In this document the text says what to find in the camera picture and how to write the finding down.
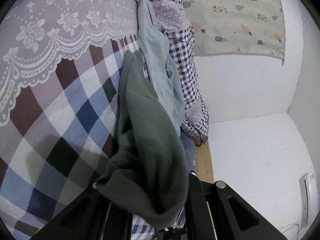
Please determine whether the dark green shirt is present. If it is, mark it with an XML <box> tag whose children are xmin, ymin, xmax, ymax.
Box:
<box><xmin>96</xmin><ymin>51</ymin><xmax>188</xmax><ymax>229</ymax></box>

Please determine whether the light grey-blue shirt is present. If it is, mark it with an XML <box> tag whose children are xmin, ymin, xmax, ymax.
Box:
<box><xmin>136</xmin><ymin>0</ymin><xmax>184</xmax><ymax>134</ymax></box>

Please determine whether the blue denim pillow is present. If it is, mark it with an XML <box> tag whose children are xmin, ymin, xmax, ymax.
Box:
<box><xmin>180</xmin><ymin>129</ymin><xmax>197</xmax><ymax>176</ymax></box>

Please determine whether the checkered bed sheet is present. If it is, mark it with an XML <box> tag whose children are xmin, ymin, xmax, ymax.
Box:
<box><xmin>1</xmin><ymin>0</ymin><xmax>164</xmax><ymax>239</ymax></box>

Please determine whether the pineapple print curtain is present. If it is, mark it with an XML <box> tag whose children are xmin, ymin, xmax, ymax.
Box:
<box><xmin>183</xmin><ymin>0</ymin><xmax>285</xmax><ymax>60</ymax></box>

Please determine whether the checkered folded quilt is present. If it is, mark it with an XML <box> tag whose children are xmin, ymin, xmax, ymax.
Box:
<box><xmin>149</xmin><ymin>0</ymin><xmax>209</xmax><ymax>146</ymax></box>

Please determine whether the wooden bed frame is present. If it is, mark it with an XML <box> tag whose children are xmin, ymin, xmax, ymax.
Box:
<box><xmin>196</xmin><ymin>142</ymin><xmax>214</xmax><ymax>183</ymax></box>

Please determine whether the white wall air conditioner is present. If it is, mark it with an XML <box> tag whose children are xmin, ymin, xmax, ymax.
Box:
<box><xmin>299</xmin><ymin>172</ymin><xmax>318</xmax><ymax>228</ymax></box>

